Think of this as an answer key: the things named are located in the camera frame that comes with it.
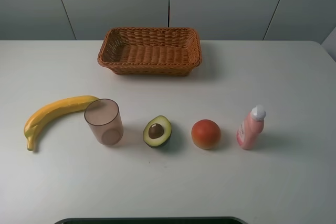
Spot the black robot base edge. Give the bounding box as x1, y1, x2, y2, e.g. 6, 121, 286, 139
56, 217, 246, 224

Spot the brown wicker basket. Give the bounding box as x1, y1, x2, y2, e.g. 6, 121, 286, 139
97, 27, 202, 76

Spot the halved avocado with pit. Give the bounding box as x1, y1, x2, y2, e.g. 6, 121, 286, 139
143, 115, 172, 148

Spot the red orange tomato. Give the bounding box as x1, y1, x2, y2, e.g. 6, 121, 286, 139
191, 119, 221, 150

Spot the translucent brown plastic cup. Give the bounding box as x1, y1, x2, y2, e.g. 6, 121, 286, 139
84, 99, 124, 146

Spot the pink bottle with white cap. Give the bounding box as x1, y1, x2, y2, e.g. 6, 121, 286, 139
236, 105, 266, 150

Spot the yellow banana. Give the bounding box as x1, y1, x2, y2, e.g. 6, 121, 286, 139
24, 95, 99, 151

